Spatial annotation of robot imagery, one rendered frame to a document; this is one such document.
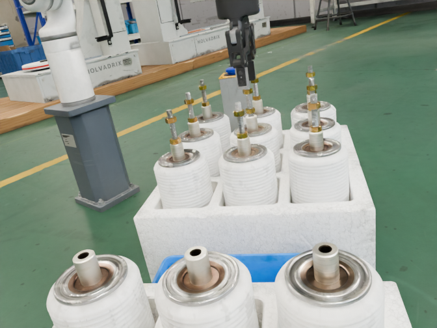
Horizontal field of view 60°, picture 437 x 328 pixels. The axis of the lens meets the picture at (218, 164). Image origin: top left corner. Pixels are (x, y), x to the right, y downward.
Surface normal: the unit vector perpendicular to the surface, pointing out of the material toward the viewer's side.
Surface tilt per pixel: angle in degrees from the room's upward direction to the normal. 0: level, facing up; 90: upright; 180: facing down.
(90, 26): 90
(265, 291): 0
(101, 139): 90
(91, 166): 90
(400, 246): 0
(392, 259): 0
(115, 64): 90
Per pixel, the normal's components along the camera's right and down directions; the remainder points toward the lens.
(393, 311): -0.16, -0.91
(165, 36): 0.76, 0.14
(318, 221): -0.19, 0.41
